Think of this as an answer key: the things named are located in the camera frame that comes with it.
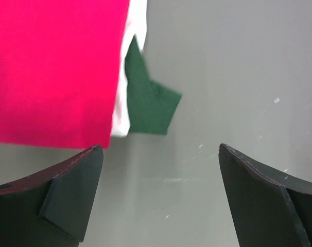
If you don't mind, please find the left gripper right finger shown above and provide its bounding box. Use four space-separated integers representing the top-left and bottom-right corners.
219 144 312 246

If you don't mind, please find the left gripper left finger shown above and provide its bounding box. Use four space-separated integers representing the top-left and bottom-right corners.
0 145 103 247

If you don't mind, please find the crimson red t-shirt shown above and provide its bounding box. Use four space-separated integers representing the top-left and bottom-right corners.
0 1 129 149

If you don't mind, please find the folded dark green t-shirt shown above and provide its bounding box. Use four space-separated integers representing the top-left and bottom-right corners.
125 38 182 135

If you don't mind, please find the folded white t-shirt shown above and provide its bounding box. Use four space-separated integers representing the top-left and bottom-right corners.
111 0 148 138

